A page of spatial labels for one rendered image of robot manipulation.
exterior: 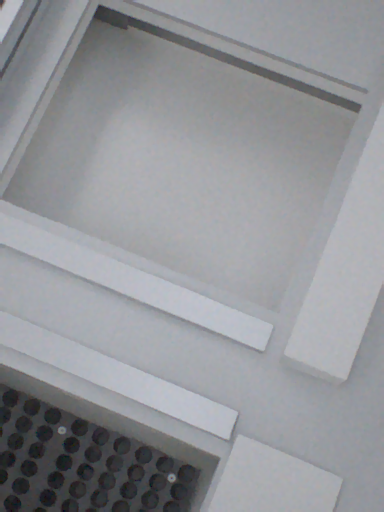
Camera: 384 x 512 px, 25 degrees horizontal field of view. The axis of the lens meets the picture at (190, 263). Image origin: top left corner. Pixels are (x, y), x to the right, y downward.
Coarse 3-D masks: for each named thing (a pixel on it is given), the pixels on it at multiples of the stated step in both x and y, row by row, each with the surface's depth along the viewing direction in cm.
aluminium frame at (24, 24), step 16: (0, 0) 66; (16, 0) 67; (32, 0) 68; (48, 0) 71; (0, 16) 67; (16, 16) 67; (32, 16) 70; (0, 32) 66; (16, 32) 67; (32, 32) 71; (0, 48) 66; (16, 48) 69; (0, 64) 67; (16, 64) 70; (0, 80) 68
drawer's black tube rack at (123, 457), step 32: (0, 384) 68; (0, 416) 70; (32, 416) 68; (64, 416) 68; (0, 448) 67; (32, 448) 70; (64, 448) 67; (96, 448) 70; (128, 448) 70; (0, 480) 69; (32, 480) 66; (64, 480) 66; (96, 480) 66; (128, 480) 66; (160, 480) 70; (192, 480) 67
